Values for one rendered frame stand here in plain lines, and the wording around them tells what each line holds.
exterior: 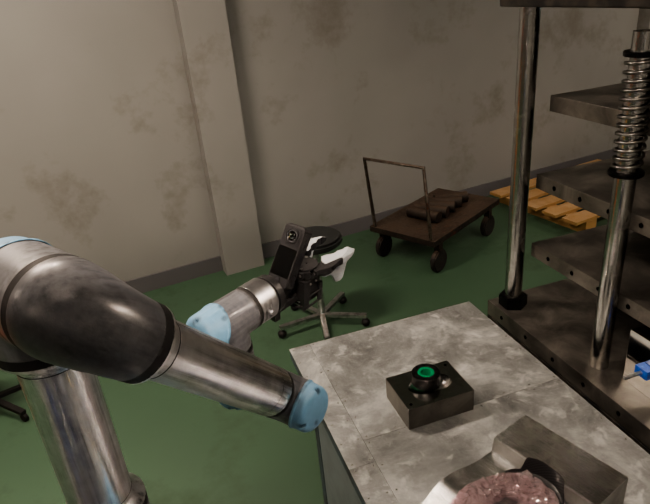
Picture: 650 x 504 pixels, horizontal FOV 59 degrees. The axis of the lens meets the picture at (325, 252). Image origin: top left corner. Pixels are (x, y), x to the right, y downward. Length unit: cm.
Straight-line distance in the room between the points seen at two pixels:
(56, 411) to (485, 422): 118
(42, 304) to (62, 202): 347
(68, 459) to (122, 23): 335
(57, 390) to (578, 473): 108
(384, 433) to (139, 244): 293
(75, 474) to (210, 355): 25
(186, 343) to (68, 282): 15
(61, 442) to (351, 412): 103
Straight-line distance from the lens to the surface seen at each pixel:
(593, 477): 144
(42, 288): 63
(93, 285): 63
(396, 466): 155
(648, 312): 179
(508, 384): 181
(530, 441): 148
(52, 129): 398
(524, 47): 190
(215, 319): 90
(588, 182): 195
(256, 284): 97
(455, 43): 498
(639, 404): 186
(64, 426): 80
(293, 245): 99
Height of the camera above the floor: 192
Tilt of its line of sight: 25 degrees down
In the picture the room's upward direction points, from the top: 6 degrees counter-clockwise
